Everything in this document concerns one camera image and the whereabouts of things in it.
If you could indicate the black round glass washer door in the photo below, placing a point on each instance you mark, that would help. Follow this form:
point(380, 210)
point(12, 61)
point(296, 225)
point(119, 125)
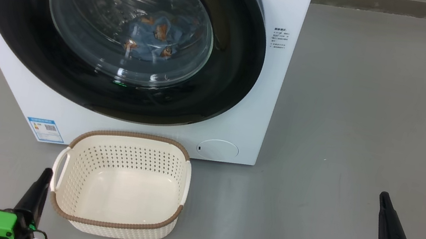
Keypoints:
point(16, 15)

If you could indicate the blue dog-print garment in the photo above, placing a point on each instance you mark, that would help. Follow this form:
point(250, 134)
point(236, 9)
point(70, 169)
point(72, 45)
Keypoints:
point(152, 41)

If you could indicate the cream perforated laundry basket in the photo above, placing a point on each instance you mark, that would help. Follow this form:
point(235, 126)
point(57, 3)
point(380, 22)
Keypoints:
point(117, 190)

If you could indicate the white front-load washing machine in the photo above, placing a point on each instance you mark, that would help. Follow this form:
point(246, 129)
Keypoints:
point(272, 103)

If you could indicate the blue energy label sticker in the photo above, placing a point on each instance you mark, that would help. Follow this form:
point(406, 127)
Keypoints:
point(45, 130)

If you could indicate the round white filter cover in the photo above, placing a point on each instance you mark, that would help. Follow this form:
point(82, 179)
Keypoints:
point(217, 150)

